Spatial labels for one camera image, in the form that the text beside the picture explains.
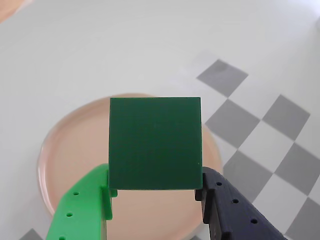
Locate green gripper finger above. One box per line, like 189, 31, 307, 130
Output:
46, 163, 119, 240

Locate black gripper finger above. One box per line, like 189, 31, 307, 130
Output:
194, 166, 288, 240

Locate dark green cube dice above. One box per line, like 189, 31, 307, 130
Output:
107, 96, 203, 191

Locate beige round plate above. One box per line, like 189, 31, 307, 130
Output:
36, 92, 223, 240

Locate grey white checkerboard mat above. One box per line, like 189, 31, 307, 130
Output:
14, 59, 320, 240

